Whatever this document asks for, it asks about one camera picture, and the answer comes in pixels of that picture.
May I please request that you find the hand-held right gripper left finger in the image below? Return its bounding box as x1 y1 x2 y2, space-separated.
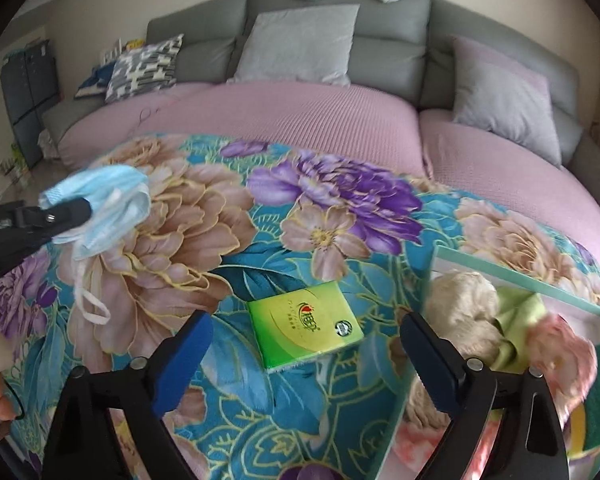
42 310 215 480

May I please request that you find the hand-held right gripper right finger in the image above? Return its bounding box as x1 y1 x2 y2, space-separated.
400 311 571 480

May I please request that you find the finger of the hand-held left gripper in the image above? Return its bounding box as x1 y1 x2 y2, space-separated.
10 197 93 241

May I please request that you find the blue face mask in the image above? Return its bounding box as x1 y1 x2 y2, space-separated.
39 164 153 325

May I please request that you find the cream scrunchie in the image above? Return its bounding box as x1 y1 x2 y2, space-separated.
405 270 503 426

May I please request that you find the light green cloth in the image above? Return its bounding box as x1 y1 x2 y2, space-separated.
487 290 548 373

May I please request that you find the teal cardboard box lid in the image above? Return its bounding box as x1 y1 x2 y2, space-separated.
375 245 600 480

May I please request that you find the green tissue pack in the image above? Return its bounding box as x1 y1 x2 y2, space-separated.
246 282 365 373

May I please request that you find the pink floral scrunchie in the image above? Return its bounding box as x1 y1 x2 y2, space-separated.
527 312 598 411

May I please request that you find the dark grey cabinet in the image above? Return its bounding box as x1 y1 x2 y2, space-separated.
0 42 61 168

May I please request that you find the floral blanket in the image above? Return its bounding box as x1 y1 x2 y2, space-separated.
0 132 600 480

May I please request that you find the patterned throw pillow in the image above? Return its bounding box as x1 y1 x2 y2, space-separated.
105 34 185 103

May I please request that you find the stack of books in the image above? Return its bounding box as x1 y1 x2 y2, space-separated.
102 37 146 63

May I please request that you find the pink knitted sofa cover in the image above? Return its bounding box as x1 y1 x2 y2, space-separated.
55 82 600 281

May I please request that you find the grey pillow with pink band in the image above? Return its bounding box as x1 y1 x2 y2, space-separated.
450 35 553 168

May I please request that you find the plain grey pillow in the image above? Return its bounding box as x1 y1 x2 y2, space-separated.
227 4 361 86

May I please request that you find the grey sofa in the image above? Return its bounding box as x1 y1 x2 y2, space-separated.
42 0 600 241

